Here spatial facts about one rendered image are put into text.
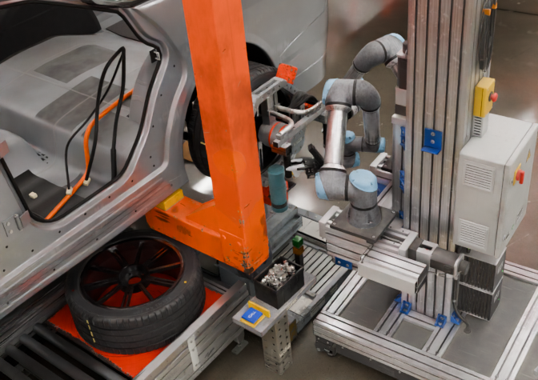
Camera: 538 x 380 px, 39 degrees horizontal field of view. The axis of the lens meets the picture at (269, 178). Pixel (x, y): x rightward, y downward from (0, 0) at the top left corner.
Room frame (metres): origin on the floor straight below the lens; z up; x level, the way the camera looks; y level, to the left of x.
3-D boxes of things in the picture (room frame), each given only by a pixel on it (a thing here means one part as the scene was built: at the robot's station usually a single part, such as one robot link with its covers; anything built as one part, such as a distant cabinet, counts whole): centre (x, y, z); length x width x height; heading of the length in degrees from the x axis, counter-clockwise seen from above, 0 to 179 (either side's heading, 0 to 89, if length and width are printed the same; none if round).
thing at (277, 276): (2.54, 0.00, 0.51); 0.20 x 0.14 x 0.13; 137
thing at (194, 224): (2.93, 0.40, 0.69); 0.52 x 0.17 x 0.35; 49
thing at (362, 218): (2.57, -0.40, 0.87); 0.15 x 0.15 x 0.10
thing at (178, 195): (3.04, 0.53, 0.71); 0.14 x 0.14 x 0.05; 49
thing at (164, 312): (2.73, 0.71, 0.39); 0.66 x 0.66 x 0.24
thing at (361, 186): (2.57, -0.39, 0.98); 0.13 x 0.12 x 0.14; 74
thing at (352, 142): (3.03, -0.41, 0.91); 0.11 x 0.08 x 0.11; 74
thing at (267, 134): (3.25, -0.09, 0.85); 0.21 x 0.14 x 0.14; 49
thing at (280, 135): (3.14, -0.06, 1.03); 0.19 x 0.18 x 0.11; 49
